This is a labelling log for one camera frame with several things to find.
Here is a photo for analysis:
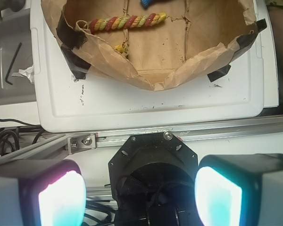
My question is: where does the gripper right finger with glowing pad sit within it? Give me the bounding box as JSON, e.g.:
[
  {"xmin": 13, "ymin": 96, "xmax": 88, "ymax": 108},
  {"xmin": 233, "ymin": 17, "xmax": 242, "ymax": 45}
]
[{"xmin": 194, "ymin": 153, "xmax": 283, "ymax": 226}]

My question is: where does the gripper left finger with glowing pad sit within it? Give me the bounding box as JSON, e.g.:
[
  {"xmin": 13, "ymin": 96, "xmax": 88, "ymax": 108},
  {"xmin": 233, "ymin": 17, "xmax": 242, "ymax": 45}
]
[{"xmin": 0, "ymin": 159, "xmax": 86, "ymax": 226}]

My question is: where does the multicolored twisted rope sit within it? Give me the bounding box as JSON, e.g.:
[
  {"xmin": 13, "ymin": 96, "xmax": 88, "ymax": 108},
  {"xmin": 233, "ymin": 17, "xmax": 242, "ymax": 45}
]
[{"xmin": 75, "ymin": 12, "xmax": 167, "ymax": 33}]

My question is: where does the grey plastic bin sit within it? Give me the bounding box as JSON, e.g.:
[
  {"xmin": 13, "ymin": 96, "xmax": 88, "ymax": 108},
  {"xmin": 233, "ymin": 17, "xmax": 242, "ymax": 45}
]
[{"xmin": 0, "ymin": 9, "xmax": 36, "ymax": 105}]

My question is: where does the crumpled white paper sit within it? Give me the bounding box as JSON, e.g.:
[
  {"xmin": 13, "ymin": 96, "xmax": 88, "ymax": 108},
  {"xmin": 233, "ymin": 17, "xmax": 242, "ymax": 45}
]
[{"xmin": 11, "ymin": 65, "xmax": 34, "ymax": 84}]

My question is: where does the black hex key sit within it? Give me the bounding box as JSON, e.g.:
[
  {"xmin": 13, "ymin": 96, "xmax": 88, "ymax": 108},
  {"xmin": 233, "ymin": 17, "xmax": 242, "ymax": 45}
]
[{"xmin": 5, "ymin": 42, "xmax": 22, "ymax": 85}]

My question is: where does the black tape piece right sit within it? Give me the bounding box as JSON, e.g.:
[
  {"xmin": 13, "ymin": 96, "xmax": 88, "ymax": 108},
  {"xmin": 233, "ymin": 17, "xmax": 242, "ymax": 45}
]
[{"xmin": 207, "ymin": 19, "xmax": 267, "ymax": 82}]

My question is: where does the black tape piece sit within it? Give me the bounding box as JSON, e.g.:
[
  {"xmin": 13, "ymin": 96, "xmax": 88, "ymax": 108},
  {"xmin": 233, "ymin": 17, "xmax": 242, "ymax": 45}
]
[
  {"xmin": 207, "ymin": 19, "xmax": 267, "ymax": 82},
  {"xmin": 56, "ymin": 12, "xmax": 91, "ymax": 80}
]

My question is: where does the black tape piece left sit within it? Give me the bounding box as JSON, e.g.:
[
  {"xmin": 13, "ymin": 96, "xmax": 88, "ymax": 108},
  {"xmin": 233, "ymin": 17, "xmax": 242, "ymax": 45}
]
[{"xmin": 56, "ymin": 12, "xmax": 91, "ymax": 80}]

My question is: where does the brown paper bag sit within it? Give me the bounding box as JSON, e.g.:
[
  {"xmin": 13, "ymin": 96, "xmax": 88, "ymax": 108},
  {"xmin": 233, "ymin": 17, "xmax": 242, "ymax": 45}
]
[{"xmin": 41, "ymin": 0, "xmax": 258, "ymax": 91}]

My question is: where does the blue plastic bottle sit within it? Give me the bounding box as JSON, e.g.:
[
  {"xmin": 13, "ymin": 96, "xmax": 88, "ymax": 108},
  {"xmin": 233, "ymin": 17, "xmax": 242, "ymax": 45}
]
[{"xmin": 140, "ymin": 0, "xmax": 159, "ymax": 9}]

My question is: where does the aluminium extrusion rail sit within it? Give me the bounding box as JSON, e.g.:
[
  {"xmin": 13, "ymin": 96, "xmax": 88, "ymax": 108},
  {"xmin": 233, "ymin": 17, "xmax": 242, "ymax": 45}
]
[{"xmin": 0, "ymin": 115, "xmax": 283, "ymax": 165}]

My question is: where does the black cable bundle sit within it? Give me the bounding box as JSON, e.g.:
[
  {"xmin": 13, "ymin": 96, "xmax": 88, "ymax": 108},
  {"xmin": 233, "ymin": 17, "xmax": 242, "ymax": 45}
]
[{"xmin": 0, "ymin": 114, "xmax": 47, "ymax": 159}]

